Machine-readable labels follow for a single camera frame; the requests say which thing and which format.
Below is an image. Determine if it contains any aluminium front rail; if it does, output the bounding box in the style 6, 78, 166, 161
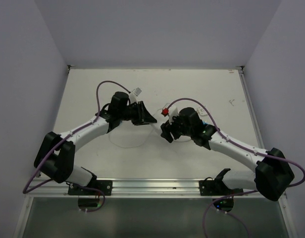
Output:
28, 177, 267, 198

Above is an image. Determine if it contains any white grey USB cable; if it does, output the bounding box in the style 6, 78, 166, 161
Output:
108, 123, 153, 149

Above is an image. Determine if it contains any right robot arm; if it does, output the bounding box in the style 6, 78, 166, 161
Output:
160, 107, 294, 201

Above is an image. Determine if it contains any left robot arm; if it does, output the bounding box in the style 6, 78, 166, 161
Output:
34, 92, 157, 195

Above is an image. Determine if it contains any aluminium rail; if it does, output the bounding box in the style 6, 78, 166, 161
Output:
28, 177, 267, 198
236, 66, 265, 148

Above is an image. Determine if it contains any aluminium right side rail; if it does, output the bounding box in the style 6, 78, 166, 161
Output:
236, 66, 265, 148

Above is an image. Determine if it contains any white adapter plug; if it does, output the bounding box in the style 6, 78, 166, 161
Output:
196, 107, 208, 117

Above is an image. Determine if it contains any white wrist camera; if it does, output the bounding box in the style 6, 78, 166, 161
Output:
161, 105, 179, 124
129, 87, 142, 104

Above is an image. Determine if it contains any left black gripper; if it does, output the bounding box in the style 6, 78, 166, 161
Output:
119, 101, 156, 125

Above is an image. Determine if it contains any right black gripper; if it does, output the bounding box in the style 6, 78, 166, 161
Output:
161, 113, 193, 143

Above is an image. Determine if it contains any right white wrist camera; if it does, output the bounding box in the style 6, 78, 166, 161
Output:
161, 105, 179, 124

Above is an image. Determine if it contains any white cube power socket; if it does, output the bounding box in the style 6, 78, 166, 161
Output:
151, 122, 163, 135

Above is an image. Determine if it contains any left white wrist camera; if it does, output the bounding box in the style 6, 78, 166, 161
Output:
129, 87, 142, 104

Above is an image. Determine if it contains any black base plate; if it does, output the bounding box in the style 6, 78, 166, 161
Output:
199, 179, 244, 196
66, 179, 113, 196

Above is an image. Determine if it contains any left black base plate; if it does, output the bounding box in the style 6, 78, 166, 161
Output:
66, 179, 113, 196

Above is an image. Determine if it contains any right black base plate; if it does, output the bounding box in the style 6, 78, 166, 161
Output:
199, 179, 244, 196

